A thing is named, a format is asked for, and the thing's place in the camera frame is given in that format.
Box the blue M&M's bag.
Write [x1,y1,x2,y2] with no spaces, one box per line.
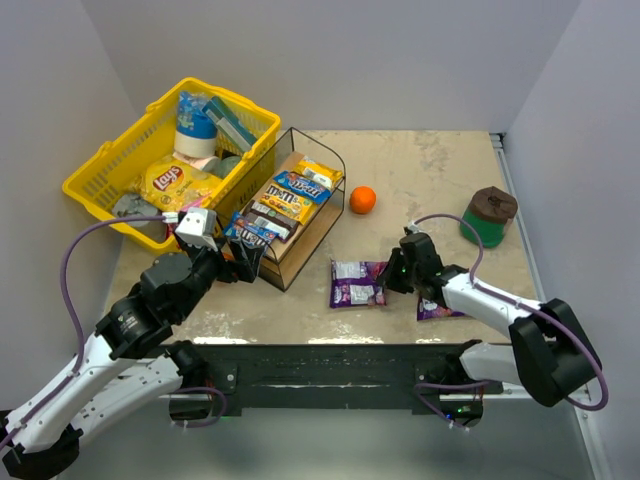
[223,212,277,248]
[274,171,331,204]

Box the purple Fox's candy bag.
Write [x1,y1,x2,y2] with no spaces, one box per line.
[329,260,387,309]

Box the brown chocolate bag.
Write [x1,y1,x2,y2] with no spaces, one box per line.
[243,200,299,243]

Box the yellow M&M's bag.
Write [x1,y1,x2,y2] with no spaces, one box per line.
[259,183,317,225]

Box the small yellow snack bar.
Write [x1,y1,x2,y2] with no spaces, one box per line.
[294,156,344,190]

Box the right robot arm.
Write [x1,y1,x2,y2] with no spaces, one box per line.
[377,232,608,409]

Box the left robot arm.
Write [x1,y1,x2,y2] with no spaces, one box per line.
[1,239,264,479]

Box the orange near shelf back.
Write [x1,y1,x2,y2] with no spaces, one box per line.
[349,186,377,215]

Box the pink package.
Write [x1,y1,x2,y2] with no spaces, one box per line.
[181,196,211,211]

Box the yellow Lay's chips bag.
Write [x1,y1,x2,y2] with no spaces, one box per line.
[130,155,222,212]

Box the green cup brown lid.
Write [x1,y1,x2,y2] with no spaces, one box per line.
[459,186,518,248]

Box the green round ball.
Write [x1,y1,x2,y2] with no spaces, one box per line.
[215,155,242,179]

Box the grey crumpled cloth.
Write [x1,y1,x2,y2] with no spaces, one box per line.
[111,193,161,218]

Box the pink tissue roll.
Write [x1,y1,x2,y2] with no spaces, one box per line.
[173,151,220,173]

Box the yellow plastic basket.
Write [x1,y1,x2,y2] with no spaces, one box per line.
[63,77,281,229]

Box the teal box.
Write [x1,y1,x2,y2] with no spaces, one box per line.
[202,96,257,153]

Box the wood and wire shelf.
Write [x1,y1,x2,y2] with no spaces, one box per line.
[214,127,346,291]

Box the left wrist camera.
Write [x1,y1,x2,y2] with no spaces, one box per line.
[174,207,218,251]

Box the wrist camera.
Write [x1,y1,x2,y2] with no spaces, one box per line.
[174,207,218,251]
[404,222,426,237]

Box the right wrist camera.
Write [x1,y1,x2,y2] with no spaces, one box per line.
[404,222,426,237]

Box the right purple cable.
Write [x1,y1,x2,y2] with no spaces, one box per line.
[414,213,610,412]

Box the purple cable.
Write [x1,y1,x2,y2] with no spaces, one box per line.
[0,214,179,451]
[414,213,610,412]

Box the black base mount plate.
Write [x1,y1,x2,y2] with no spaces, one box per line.
[169,344,503,427]

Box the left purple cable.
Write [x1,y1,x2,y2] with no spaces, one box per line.
[0,214,179,451]

